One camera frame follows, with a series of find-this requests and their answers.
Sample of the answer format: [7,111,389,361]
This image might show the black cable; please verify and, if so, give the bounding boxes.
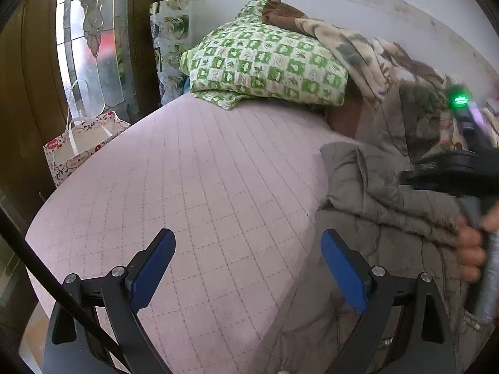
[0,206,122,364]

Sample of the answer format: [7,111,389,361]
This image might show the wooden door with stained glass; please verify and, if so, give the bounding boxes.
[0,0,167,242]

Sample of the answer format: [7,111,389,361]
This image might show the person's right hand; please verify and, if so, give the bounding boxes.
[454,214,499,283]

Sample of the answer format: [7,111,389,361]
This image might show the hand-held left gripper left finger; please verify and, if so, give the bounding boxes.
[43,228,177,374]

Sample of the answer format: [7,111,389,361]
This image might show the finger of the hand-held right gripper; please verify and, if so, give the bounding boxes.
[401,170,479,199]
[414,151,479,173]

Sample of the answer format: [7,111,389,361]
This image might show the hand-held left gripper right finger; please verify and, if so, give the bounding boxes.
[320,230,457,374]

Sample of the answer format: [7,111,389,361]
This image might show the green checkered pillow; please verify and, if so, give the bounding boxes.
[179,0,350,111]

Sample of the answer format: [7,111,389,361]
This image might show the white red-printed gift bag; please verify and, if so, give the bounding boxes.
[43,79,132,189]

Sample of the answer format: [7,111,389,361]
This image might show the grey-brown puffer jacket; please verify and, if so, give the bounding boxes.
[249,80,499,374]

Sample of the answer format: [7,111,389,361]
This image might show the floral fabric by door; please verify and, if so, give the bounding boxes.
[149,0,194,107]

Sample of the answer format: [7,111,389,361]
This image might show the pink quilted bed cover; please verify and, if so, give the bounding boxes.
[24,94,353,374]

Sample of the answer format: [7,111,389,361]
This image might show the brown knit cloth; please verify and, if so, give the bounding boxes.
[260,0,313,34]

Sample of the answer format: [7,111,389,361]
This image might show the beige floral blanket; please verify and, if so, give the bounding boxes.
[295,16,499,153]

